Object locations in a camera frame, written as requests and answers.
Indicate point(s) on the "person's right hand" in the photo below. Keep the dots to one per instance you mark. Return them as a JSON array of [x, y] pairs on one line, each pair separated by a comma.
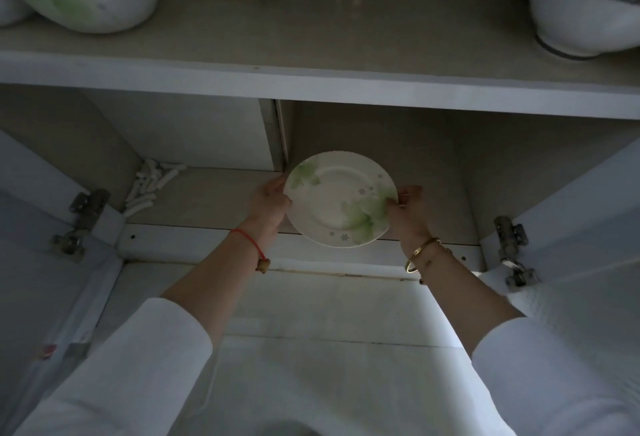
[[413, 216]]

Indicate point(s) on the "person's left hand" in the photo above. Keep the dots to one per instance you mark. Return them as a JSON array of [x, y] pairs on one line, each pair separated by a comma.
[[266, 208]]

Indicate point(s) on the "person's left thumb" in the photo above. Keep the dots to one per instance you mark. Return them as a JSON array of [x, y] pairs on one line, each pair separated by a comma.
[[278, 183]]

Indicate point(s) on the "person's right thumb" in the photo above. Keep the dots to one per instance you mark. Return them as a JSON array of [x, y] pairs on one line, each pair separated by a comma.
[[395, 204]]

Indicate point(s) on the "white plate with green leaves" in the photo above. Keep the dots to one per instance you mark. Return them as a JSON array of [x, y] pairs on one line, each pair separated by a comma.
[[341, 199]]

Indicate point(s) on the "person's right forearm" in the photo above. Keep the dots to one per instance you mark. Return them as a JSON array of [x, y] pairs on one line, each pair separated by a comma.
[[457, 283]]

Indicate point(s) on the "person's left forearm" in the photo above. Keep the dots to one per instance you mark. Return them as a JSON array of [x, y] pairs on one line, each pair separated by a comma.
[[220, 276]]

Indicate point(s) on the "pile of white plastic pegs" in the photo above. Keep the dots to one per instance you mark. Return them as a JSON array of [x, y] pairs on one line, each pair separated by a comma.
[[152, 185]]

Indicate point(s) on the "metal cabinet door hinge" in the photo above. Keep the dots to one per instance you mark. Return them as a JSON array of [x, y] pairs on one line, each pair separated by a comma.
[[80, 225], [514, 251]]

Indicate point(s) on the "white cabinet shelf board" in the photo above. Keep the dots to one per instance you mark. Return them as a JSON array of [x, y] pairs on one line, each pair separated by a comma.
[[320, 51]]

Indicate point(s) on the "white cabinet door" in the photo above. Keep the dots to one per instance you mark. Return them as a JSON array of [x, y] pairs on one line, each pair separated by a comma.
[[575, 271], [47, 310]]

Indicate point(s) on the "white bowl with dark band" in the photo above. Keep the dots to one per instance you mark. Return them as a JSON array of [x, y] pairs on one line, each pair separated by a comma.
[[582, 1]]

